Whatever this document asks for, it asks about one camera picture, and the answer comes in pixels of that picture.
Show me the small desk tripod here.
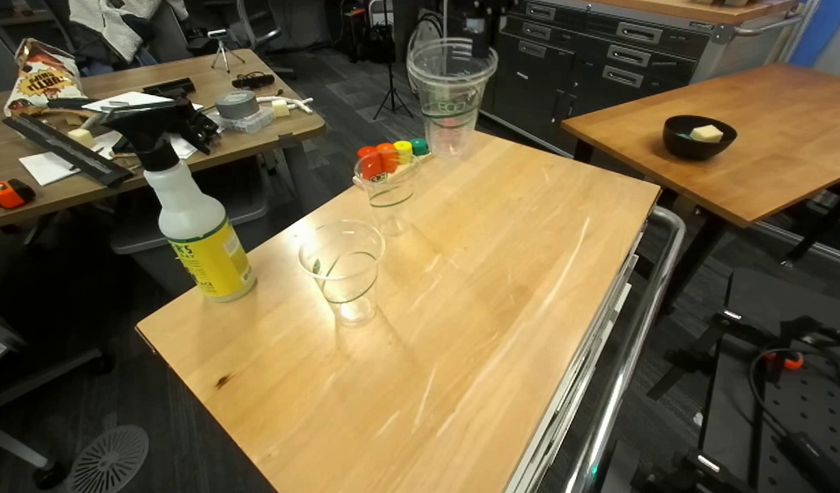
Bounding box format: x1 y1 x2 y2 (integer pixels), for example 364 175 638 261
201 24 244 76

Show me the pale food piece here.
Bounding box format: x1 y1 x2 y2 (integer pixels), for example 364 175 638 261
687 123 728 146

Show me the grey tape roll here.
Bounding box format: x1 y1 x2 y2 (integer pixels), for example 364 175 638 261
214 88 266 132

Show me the white cable bundle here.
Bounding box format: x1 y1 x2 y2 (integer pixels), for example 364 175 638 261
256 93 318 120

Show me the metal tool cart with handle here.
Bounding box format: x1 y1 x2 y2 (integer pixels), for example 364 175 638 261
502 202 688 493

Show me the black tripod stand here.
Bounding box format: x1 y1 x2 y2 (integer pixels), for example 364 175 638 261
372 0 415 120

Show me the chips snack bag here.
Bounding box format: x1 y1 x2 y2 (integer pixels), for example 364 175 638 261
2 36 88 120

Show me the orange toy peg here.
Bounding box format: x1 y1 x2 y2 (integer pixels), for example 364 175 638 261
372 141 402 175

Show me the square wooden table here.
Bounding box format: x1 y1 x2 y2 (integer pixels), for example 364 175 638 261
560 64 840 230

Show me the orange tape measure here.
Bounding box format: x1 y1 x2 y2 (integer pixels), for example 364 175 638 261
0 179 37 214

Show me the long black keyboard bar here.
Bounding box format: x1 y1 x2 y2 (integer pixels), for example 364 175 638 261
2 116 134 190

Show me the dark grey tool chest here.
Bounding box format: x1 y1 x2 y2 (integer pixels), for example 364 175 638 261
489 0 805 147

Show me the white paper sheet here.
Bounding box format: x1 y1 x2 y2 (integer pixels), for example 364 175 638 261
17 147 78 190

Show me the grey perforated breadboard table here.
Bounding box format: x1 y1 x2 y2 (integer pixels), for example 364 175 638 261
606 262 840 493

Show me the red-orange toy peg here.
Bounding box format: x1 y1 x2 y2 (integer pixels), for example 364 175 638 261
355 146 387 184

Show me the grey swivel chair base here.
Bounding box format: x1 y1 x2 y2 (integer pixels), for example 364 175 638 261
0 298 106 488

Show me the black bowl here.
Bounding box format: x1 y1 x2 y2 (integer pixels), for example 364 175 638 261
660 113 738 165

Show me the white jacket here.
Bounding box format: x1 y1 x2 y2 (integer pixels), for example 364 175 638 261
65 0 195 67

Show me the flat black device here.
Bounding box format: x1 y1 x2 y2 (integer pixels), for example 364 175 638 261
141 76 196 101

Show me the black remote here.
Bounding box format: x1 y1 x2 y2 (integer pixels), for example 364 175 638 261
229 72 275 93

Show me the orange clamp handle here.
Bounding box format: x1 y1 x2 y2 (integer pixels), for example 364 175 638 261
772 351 810 375

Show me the white yellow spray bottle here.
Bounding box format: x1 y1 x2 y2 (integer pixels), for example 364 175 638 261
99 97 260 308

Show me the grey round floor fan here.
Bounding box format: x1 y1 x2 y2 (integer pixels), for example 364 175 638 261
65 423 154 493

